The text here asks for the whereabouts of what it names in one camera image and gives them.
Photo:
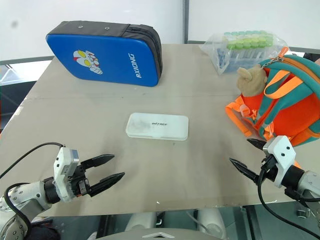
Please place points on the dark rounded shape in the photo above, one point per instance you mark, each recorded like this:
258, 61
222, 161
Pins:
45, 233

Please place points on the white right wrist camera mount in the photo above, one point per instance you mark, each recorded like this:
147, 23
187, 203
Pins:
282, 150

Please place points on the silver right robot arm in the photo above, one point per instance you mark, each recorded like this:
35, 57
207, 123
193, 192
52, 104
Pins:
308, 182

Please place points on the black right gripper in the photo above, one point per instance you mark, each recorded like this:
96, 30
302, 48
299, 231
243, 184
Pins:
268, 172

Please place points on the grey vertical pole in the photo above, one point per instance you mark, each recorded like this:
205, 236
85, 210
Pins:
185, 21

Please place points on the white robot leg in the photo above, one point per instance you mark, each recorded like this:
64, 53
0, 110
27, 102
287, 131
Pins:
140, 221
212, 221

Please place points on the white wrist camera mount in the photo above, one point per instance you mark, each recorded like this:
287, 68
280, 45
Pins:
282, 150
61, 175

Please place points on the orange and teal backpack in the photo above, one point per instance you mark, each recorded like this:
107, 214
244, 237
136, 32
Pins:
290, 110

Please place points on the blue cartoon print bag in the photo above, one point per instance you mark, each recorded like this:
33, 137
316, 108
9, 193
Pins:
105, 57

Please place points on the orange zipper pull tab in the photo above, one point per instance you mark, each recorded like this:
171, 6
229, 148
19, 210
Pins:
283, 52

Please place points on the green-capped tube rack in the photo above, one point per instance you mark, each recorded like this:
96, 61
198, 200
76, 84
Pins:
247, 41

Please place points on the tan plush toy head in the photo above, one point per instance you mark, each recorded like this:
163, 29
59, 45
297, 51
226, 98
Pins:
251, 81

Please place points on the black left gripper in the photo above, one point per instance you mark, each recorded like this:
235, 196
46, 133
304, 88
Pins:
77, 183

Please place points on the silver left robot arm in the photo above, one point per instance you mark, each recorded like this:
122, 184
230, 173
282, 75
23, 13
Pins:
30, 193

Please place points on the white plastic case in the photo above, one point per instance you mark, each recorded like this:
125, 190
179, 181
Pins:
157, 126

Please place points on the silver robot torso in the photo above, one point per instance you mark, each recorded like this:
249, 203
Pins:
160, 235

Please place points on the clear plastic bag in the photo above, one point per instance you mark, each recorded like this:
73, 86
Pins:
220, 52

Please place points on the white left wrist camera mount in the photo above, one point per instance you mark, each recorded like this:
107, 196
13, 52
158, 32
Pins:
61, 175

